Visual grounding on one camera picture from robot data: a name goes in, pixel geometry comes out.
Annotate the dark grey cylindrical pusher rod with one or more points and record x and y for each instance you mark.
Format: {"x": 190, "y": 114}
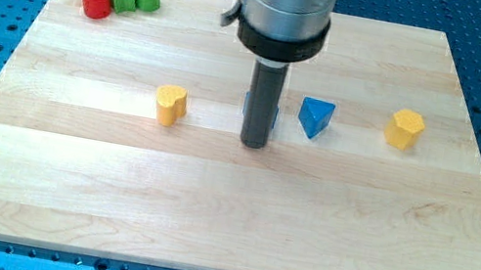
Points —
{"x": 262, "y": 102}

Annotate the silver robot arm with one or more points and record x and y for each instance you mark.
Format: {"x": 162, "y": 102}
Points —
{"x": 279, "y": 33}

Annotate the blue cube block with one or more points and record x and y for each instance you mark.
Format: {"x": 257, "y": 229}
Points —
{"x": 245, "y": 106}

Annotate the yellow heart block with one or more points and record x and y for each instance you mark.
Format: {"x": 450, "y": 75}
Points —
{"x": 171, "y": 104}

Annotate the blue triangle block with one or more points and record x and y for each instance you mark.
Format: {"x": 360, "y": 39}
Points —
{"x": 315, "y": 116}

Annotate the yellow hexagon block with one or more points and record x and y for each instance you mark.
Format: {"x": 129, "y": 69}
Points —
{"x": 403, "y": 129}

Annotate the light wooden board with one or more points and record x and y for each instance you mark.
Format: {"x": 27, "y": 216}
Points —
{"x": 86, "y": 167}

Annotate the red cylinder block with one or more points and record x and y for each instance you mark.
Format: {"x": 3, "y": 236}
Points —
{"x": 96, "y": 9}

